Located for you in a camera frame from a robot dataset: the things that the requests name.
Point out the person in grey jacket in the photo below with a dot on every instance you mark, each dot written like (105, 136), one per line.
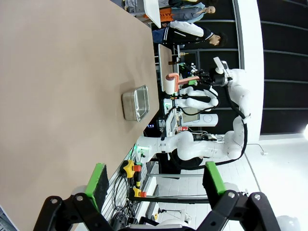
(187, 13)

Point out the person in white black jacket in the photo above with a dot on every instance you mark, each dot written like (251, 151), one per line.
(183, 31)

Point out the white round appliance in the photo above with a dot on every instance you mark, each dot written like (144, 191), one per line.
(209, 119)

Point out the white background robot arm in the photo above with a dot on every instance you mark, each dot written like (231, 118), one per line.
(192, 102)

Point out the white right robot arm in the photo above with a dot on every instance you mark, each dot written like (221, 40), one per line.
(192, 146)

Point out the white wall socket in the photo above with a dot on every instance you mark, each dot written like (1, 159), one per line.
(264, 152)

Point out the orange printed cloth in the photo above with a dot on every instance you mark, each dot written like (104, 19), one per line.
(166, 14)

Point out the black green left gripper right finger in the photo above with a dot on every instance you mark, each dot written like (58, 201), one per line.
(214, 183)

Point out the brown background table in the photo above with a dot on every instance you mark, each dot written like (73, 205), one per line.
(166, 62)

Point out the white tilted table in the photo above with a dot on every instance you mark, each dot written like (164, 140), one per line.
(152, 12)

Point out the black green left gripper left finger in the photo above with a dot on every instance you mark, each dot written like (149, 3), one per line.
(95, 185)

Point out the yellow red emergency stop button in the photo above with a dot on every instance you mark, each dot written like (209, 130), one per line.
(130, 167)
(139, 192)

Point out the rectangular metal container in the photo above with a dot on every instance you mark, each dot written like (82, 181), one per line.
(134, 106)

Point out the black metal frame bar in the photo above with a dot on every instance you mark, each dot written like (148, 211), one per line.
(168, 199)

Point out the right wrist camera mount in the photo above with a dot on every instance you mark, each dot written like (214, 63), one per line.
(219, 65)

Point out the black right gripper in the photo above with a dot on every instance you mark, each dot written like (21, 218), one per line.
(209, 78)

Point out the small monitor screen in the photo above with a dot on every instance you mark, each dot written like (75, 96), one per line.
(190, 118)

